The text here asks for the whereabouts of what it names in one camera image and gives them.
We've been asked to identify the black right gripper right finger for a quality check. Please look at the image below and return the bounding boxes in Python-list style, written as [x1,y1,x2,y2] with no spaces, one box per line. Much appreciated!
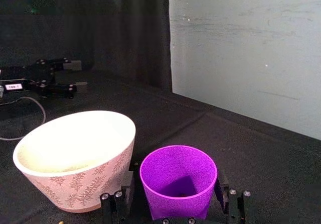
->
[214,173,253,224]

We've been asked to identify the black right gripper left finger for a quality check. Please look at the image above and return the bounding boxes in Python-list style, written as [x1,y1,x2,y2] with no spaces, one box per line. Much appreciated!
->
[99,170,135,224]

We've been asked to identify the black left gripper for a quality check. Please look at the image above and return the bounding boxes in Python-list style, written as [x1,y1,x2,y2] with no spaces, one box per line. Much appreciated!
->
[0,57,88,99]

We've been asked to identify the black curtain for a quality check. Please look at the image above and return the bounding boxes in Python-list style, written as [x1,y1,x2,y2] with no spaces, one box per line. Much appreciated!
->
[0,0,173,93]

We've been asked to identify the white bowl with leaf pattern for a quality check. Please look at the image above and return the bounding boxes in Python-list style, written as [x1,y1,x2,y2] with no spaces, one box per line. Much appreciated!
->
[13,110,136,213]

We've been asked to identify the purple plastic cup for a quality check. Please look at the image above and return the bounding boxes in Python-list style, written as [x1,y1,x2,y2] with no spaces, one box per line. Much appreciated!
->
[139,145,218,221]

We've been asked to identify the black table cloth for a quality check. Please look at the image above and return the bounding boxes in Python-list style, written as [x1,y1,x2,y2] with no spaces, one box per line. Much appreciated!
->
[0,69,321,224]

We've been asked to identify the thin grey cable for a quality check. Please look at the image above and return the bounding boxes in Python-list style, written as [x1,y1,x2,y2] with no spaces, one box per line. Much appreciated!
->
[0,96,47,141]

